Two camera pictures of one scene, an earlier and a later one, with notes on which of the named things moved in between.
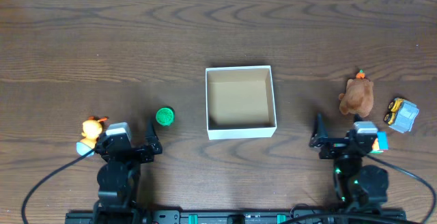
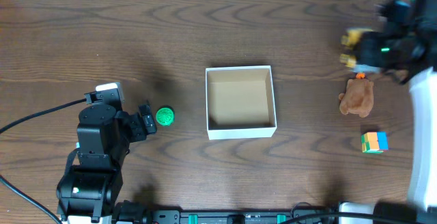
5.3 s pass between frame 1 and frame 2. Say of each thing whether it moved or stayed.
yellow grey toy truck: moved
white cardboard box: stayed
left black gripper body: moved
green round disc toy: stayed
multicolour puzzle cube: stayed
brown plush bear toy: stayed
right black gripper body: moved
